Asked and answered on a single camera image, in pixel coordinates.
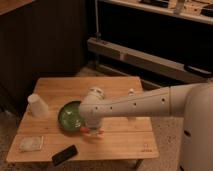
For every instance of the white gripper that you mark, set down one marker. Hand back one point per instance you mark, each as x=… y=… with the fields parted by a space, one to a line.
x=94 y=124

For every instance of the orange pepper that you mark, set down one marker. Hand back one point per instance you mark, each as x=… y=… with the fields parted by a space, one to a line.
x=85 y=130

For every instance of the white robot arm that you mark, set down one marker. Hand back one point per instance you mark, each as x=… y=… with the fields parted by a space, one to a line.
x=193 y=102

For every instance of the white sponge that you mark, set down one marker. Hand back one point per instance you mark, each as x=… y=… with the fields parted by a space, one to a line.
x=29 y=144

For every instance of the green bowl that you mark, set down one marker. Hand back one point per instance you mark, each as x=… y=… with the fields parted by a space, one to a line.
x=68 y=117

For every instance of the black smartphone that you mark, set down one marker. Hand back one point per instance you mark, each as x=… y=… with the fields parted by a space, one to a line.
x=64 y=155

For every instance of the wooden folding table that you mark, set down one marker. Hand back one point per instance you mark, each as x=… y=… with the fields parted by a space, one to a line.
x=122 y=138

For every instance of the black flat device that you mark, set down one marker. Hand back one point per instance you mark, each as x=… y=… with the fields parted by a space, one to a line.
x=199 y=72

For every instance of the wooden shelf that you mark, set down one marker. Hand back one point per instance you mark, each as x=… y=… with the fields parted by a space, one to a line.
x=184 y=9

